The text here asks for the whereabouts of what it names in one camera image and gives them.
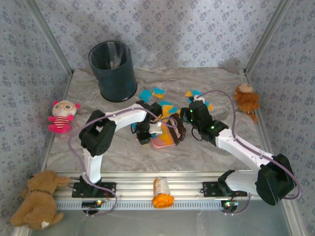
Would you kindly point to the blue paper scrap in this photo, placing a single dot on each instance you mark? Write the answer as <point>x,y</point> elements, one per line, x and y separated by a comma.
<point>153,134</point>
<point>196,92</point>
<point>210,106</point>
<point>133,127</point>
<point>165,103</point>
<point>145,94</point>
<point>159,90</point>

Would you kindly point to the yellow paper scrap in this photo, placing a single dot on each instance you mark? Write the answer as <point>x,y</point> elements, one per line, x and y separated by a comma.
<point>168,109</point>
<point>188,94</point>
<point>155,94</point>

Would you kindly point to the black doll face brush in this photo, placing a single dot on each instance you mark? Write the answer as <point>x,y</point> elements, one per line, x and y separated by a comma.
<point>177,127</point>

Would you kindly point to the yellow cloth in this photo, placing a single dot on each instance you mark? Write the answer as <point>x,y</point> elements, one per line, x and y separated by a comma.
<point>167,138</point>

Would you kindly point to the pink plastic dustpan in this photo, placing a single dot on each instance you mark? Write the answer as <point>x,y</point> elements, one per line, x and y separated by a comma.
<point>161,143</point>

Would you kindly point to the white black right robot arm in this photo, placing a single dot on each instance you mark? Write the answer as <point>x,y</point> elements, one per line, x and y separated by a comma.
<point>241,147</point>

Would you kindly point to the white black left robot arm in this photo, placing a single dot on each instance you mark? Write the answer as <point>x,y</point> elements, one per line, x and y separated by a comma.
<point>93,164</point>

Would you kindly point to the brown monkey plush toy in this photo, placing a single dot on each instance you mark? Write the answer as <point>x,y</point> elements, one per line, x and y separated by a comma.
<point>247,100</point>

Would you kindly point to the dark blue trash bin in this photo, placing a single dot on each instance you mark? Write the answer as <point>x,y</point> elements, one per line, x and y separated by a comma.
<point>115,81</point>

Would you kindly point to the orange lid plastic jar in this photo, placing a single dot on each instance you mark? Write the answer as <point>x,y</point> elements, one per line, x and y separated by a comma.
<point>161,189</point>

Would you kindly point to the small circuit board with LED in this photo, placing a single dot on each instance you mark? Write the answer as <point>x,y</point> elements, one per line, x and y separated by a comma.
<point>231,204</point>
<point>91,203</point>

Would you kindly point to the pink white plush doll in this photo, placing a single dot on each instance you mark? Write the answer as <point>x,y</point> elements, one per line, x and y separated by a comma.
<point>62,110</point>

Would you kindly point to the tan dog plush toy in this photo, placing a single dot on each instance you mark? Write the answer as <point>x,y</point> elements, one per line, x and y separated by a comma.
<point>39,201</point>

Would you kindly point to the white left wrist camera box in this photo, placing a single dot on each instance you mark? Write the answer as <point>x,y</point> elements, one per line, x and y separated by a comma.
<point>156,128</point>

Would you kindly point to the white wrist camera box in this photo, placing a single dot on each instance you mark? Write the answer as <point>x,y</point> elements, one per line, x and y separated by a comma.
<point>199,98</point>
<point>156,128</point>

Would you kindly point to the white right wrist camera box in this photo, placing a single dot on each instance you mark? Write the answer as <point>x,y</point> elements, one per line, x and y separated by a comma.
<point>199,98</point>

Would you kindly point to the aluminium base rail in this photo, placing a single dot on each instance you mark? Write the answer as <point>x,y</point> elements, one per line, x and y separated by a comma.
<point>137,186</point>

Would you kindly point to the aluminium frame post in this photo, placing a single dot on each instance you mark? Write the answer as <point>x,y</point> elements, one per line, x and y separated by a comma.
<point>53,41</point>
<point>265,37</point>

